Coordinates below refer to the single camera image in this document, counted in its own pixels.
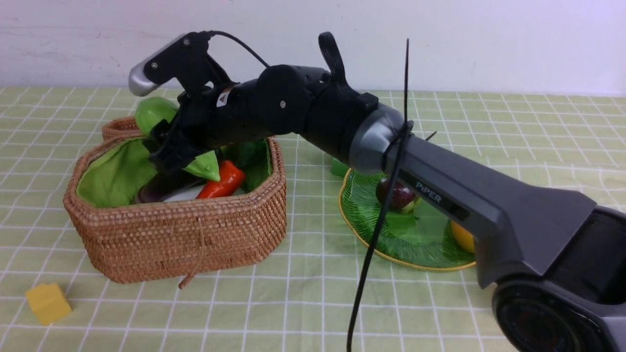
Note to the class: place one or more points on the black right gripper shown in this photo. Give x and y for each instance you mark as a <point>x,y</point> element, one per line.
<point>224,116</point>

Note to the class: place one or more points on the light green toy gourd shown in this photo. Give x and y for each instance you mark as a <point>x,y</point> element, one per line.
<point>168,138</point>

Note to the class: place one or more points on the orange toy carrot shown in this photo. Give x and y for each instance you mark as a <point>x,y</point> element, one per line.
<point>243,166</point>

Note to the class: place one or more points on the purple toy eggplant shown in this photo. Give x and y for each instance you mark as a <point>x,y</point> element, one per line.
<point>163,186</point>

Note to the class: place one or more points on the white toy radish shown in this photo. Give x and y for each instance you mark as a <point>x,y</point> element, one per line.
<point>188,194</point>

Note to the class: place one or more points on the dark red passion fruit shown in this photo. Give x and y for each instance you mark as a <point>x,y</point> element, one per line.
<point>400,195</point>

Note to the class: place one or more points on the orange toy mango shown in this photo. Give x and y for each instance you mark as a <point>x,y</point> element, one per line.
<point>463,238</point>

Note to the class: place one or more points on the yellow toy lemon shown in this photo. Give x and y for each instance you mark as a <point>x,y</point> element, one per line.
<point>411,206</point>

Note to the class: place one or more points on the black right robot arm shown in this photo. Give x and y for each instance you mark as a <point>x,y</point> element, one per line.
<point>557,257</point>

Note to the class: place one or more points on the wicker basket lid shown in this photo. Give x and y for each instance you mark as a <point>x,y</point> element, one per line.
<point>125,126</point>

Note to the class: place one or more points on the green foam cube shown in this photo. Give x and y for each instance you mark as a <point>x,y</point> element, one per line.
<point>338,168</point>

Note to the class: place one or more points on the woven wicker basket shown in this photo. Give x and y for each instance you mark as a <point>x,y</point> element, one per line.
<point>151,241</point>

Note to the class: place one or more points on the green checkered tablecloth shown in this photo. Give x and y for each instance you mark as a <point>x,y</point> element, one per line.
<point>300,298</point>

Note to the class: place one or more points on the yellow foam block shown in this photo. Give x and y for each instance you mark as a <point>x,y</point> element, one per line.
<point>48,303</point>

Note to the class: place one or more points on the green glass leaf plate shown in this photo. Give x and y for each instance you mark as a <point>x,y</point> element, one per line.
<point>420,239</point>

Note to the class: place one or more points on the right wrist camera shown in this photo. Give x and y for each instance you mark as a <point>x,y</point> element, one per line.
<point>183,59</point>

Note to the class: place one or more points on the black cable tie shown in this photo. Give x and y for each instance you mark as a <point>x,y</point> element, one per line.
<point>401,138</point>

